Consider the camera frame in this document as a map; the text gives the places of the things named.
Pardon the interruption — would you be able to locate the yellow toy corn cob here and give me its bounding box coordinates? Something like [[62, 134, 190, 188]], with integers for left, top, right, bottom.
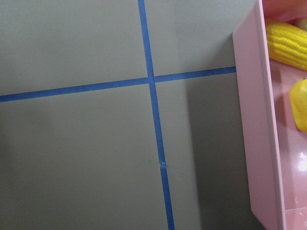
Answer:
[[265, 18, 307, 70]]

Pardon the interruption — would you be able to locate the pink plastic bin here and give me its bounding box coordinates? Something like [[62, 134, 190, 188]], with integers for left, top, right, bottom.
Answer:
[[233, 0, 307, 230]]

